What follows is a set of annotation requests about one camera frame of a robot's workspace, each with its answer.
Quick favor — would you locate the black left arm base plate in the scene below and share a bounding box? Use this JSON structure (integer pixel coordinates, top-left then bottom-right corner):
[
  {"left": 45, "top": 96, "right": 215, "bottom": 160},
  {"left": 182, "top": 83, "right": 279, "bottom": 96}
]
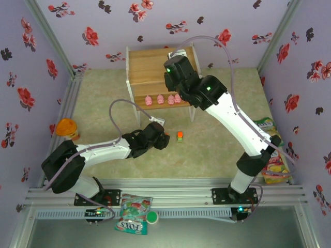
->
[{"left": 74, "top": 189, "right": 122, "bottom": 207}]

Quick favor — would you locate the grey right arm cable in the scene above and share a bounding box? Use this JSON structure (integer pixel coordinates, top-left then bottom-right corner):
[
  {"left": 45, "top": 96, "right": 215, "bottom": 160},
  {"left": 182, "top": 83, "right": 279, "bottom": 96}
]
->
[{"left": 170, "top": 35, "right": 297, "bottom": 181}]

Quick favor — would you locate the red Fox's candy bag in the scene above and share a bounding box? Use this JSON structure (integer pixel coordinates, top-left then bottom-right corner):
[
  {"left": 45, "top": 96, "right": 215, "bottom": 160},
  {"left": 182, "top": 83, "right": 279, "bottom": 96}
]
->
[{"left": 261, "top": 149, "right": 294, "bottom": 185}]

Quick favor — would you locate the teal Fox's candy bag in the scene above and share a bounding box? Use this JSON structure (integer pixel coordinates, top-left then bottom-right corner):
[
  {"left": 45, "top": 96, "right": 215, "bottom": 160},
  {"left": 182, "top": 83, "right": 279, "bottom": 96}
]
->
[{"left": 114, "top": 193, "right": 154, "bottom": 236}]

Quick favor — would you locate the grey base cable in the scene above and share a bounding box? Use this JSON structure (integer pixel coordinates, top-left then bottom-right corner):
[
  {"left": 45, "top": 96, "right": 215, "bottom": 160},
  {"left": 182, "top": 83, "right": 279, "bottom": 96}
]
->
[
  {"left": 244, "top": 184, "right": 265, "bottom": 222},
  {"left": 74, "top": 198, "right": 116, "bottom": 223}
]

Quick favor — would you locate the orange lidded plastic jar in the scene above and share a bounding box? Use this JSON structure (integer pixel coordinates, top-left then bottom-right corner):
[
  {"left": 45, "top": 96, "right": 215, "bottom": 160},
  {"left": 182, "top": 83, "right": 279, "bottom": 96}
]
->
[{"left": 56, "top": 117, "right": 81, "bottom": 142}]

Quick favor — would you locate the grey left arm cable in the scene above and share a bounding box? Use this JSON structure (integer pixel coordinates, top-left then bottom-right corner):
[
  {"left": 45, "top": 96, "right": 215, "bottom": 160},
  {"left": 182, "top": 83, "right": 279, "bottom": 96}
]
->
[{"left": 43, "top": 99, "right": 155, "bottom": 192}]

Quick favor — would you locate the aluminium corner post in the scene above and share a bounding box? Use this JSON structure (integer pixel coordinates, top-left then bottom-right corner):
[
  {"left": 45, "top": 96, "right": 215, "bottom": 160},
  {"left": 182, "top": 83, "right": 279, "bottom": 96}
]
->
[
  {"left": 255, "top": 0, "right": 303, "bottom": 75},
  {"left": 24, "top": 0, "right": 78, "bottom": 75}
]

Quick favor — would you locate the white slotted cable duct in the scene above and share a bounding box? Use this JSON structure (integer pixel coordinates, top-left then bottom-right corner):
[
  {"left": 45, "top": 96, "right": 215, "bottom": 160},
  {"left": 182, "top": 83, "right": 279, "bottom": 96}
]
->
[{"left": 35, "top": 208, "right": 232, "bottom": 220}]

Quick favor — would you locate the green round lid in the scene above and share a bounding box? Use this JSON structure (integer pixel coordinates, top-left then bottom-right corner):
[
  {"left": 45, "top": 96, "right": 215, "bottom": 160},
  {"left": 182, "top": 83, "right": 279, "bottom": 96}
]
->
[{"left": 145, "top": 211, "right": 160, "bottom": 226}]

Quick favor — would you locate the aluminium side rail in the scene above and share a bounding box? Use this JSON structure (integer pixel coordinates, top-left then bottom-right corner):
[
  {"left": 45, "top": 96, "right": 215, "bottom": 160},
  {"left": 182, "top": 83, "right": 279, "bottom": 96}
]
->
[{"left": 50, "top": 71, "right": 85, "bottom": 145}]

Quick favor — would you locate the grey left base cable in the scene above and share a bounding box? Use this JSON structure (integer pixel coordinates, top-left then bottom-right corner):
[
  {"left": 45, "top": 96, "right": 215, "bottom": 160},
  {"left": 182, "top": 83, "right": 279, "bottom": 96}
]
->
[{"left": 74, "top": 198, "right": 116, "bottom": 223}]

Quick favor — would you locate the wooden shelf with white frame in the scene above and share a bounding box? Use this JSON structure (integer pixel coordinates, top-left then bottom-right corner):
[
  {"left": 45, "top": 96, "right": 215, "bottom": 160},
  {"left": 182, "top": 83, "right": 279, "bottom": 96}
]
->
[{"left": 125, "top": 42, "right": 202, "bottom": 122}]

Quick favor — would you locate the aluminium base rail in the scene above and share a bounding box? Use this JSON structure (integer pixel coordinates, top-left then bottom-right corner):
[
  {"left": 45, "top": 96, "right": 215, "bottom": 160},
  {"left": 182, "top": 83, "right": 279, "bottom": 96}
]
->
[{"left": 24, "top": 178, "right": 310, "bottom": 209}]

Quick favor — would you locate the green marbled table mat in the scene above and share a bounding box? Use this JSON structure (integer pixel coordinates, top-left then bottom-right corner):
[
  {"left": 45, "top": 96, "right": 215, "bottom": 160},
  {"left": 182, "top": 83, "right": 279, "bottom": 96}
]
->
[{"left": 56, "top": 67, "right": 294, "bottom": 179}]

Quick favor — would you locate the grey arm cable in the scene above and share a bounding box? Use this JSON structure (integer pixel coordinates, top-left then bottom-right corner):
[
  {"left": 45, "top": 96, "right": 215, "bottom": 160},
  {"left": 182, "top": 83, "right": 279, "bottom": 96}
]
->
[
  {"left": 170, "top": 35, "right": 297, "bottom": 181},
  {"left": 43, "top": 99, "right": 155, "bottom": 192}
]

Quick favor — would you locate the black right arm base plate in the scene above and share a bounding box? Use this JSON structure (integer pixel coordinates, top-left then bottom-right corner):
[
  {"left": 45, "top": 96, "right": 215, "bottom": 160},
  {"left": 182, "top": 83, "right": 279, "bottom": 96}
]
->
[{"left": 211, "top": 188, "right": 259, "bottom": 205}]

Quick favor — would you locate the yellow green Fox's candy bag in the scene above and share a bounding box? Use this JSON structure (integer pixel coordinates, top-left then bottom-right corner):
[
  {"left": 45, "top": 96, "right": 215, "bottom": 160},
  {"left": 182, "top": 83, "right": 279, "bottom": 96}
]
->
[{"left": 253, "top": 117, "right": 280, "bottom": 137}]

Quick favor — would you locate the grey right base cable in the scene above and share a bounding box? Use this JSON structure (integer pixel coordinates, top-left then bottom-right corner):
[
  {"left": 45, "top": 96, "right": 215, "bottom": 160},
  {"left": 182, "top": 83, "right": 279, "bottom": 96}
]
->
[{"left": 244, "top": 184, "right": 265, "bottom": 222}]

